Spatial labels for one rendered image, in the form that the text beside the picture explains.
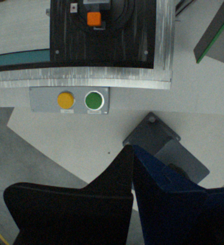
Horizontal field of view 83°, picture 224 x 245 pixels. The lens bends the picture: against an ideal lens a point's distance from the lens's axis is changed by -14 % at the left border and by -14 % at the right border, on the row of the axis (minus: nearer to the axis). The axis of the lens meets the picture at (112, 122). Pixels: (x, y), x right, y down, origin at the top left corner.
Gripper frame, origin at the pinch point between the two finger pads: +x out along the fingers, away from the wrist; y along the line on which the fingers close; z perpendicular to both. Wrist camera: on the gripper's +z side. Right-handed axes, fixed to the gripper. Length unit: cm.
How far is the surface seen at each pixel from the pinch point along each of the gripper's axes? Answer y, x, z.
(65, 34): 12.9, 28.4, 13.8
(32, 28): 24.5, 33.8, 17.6
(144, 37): -4.5, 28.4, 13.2
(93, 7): 5.3, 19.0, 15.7
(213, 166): -40, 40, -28
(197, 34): -23.0, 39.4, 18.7
